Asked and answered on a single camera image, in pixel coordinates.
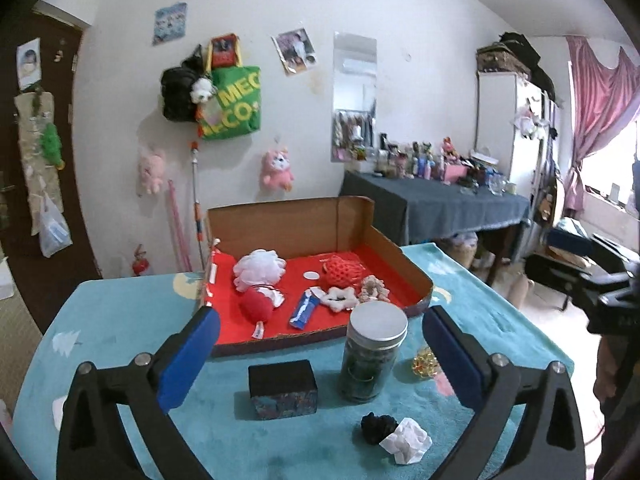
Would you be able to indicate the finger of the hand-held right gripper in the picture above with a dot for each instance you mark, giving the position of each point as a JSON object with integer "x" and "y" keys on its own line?
{"x": 617, "y": 249}
{"x": 555, "y": 267}

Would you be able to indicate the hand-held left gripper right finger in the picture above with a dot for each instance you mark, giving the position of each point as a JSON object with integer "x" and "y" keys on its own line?
{"x": 452, "y": 355}

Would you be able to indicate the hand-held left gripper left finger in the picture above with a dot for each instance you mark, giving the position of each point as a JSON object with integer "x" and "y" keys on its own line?
{"x": 190, "y": 355}

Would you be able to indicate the red plush heart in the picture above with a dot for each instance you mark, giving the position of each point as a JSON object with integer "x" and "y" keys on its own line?
{"x": 257, "y": 305}

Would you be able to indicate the cream crochet piece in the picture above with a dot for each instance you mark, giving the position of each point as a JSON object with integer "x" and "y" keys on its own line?
{"x": 374, "y": 287}

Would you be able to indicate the blue packet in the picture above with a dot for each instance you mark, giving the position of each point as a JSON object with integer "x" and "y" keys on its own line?
{"x": 304, "y": 310}

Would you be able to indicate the cardboard box with red lining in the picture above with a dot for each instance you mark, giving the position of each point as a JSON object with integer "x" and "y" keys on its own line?
{"x": 295, "y": 265}

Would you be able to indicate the red mesh bath pouf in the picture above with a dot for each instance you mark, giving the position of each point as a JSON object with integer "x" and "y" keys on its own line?
{"x": 342, "y": 271}

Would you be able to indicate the person's right hand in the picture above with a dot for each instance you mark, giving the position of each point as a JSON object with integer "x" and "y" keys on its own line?
{"x": 606, "y": 370}

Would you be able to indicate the gold crinkled wrapper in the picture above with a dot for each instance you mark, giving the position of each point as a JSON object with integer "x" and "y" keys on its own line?
{"x": 425, "y": 362}

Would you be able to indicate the dark blue cushion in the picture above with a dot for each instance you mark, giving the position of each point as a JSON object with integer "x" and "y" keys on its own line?
{"x": 567, "y": 235}

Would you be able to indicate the glass jar with metal lid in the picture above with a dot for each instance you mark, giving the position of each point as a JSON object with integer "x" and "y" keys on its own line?
{"x": 370, "y": 365}

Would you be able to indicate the colourful printed tin box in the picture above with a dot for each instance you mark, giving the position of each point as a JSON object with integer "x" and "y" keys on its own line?
{"x": 282, "y": 380}

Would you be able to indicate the crumpled white tissue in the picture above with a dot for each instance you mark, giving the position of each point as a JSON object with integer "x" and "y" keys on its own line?
{"x": 407, "y": 442}

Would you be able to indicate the red toy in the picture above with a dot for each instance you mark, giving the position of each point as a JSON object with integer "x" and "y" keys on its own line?
{"x": 141, "y": 261}

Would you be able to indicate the black fuzzy ball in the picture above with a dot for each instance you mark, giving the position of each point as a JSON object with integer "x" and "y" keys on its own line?
{"x": 375, "y": 427}

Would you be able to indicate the pale pink bath pouf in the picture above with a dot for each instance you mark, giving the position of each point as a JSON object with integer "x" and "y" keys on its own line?
{"x": 260, "y": 267}

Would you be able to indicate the white fluffy star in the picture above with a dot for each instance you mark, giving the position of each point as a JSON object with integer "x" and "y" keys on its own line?
{"x": 340, "y": 300}

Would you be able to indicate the pink stick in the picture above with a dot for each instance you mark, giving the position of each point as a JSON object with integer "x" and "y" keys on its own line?
{"x": 177, "y": 225}

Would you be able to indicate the table with blue cloth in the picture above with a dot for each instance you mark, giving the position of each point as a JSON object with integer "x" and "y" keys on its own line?
{"x": 435, "y": 210}

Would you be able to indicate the pink curtain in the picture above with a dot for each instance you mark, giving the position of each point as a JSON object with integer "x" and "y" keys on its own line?
{"x": 597, "y": 110}

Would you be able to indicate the white wardrobe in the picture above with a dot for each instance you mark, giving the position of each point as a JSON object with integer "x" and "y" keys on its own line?
{"x": 505, "y": 135}

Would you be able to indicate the white round cotton pad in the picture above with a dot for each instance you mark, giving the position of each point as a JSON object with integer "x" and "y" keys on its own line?
{"x": 311, "y": 275}

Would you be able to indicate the white plush toy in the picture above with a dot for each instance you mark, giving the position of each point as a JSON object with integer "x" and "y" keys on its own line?
{"x": 529, "y": 122}

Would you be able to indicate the dark wooden door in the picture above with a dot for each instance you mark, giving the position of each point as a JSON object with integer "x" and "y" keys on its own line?
{"x": 75, "y": 240}

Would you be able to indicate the row of cosmetic bottles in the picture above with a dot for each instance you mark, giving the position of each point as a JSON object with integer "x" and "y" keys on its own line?
{"x": 425, "y": 162}

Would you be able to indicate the white plastic bag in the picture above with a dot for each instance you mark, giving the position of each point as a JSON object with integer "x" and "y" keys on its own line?
{"x": 54, "y": 232}

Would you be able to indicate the pale pink plush toy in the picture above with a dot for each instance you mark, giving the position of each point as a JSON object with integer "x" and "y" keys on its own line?
{"x": 151, "y": 170}

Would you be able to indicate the pink cat plush toy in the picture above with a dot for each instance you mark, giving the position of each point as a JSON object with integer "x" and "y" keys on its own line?
{"x": 276, "y": 167}

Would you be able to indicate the patterned bag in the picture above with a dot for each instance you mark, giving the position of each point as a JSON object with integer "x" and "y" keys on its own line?
{"x": 500, "y": 59}

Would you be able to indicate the black bag on wardrobe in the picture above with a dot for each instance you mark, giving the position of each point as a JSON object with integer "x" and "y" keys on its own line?
{"x": 525, "y": 50}

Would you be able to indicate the green tote bag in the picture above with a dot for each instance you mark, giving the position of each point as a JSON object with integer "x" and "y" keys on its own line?
{"x": 232, "y": 107}

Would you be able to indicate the green plush toy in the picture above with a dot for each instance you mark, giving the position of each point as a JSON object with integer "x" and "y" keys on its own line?
{"x": 51, "y": 145}

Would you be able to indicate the hanging door organizer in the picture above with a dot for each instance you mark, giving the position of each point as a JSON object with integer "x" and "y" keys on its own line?
{"x": 30, "y": 160}

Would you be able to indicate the black hanging bag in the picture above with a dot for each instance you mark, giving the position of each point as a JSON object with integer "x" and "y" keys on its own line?
{"x": 176, "y": 92}

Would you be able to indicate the panda plush toy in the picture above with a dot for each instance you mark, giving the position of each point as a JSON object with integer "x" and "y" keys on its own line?
{"x": 202, "y": 90}

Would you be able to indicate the red hanging pouch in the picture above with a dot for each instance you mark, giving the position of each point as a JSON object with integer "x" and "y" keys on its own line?
{"x": 223, "y": 50}

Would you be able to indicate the door photo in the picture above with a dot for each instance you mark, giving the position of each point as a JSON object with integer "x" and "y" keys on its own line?
{"x": 28, "y": 62}

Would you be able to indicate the wall mirror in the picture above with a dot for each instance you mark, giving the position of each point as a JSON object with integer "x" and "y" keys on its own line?
{"x": 354, "y": 85}

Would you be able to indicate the wall photo poster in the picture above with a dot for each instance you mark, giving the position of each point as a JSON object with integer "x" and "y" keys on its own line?
{"x": 295, "y": 50}

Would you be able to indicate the blue wall poster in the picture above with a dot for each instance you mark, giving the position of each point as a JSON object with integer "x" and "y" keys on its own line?
{"x": 170, "y": 22}

